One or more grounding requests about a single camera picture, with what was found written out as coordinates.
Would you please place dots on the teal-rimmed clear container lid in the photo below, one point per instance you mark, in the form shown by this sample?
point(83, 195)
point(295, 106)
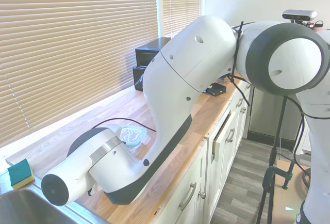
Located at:
point(132, 133)

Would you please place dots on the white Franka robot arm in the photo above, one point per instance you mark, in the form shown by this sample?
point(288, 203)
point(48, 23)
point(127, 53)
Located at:
point(180, 79)

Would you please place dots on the clear glass food container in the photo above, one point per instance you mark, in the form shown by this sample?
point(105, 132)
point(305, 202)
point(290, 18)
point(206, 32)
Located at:
point(140, 149)

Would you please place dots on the black countertop appliance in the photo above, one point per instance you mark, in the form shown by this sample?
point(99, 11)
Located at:
point(138, 79)

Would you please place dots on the small black electronics box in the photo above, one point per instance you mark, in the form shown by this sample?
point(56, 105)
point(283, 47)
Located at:
point(216, 89)

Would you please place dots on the black toaster oven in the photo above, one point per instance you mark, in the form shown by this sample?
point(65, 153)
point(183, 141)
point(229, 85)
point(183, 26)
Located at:
point(149, 49)

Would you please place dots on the white kitchen base cabinet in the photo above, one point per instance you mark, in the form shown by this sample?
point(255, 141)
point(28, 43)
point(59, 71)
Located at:
point(227, 162)

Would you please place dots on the narrow beige window blind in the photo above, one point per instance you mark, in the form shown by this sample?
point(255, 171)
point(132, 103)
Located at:
point(181, 2)

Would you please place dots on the stainless steel dishwasher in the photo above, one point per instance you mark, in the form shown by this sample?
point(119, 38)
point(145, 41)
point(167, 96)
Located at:
point(265, 115)

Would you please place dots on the wide beige window blind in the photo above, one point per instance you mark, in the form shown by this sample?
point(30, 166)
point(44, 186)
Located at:
point(77, 40)

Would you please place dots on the green metal clamp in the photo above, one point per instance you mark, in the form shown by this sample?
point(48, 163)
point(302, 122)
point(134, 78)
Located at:
point(269, 173)

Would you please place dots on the white narrow side cabinet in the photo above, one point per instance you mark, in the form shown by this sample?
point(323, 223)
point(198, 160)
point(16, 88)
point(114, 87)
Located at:
point(306, 141)

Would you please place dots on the brown wooden floor board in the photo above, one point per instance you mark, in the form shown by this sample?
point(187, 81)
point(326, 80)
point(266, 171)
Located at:
point(288, 203)

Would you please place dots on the green and yellow sponge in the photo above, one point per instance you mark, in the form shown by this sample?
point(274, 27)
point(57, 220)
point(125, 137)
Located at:
point(20, 173)

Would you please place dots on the pink water bottle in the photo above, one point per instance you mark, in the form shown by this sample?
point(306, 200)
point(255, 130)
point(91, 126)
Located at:
point(319, 25)

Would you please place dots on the stainless steel sink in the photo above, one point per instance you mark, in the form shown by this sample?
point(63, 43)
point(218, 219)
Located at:
point(23, 208)

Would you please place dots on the black camera tripod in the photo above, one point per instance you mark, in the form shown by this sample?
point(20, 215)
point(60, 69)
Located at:
point(277, 141)

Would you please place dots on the grey depth camera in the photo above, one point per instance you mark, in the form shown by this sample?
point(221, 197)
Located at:
point(299, 15)

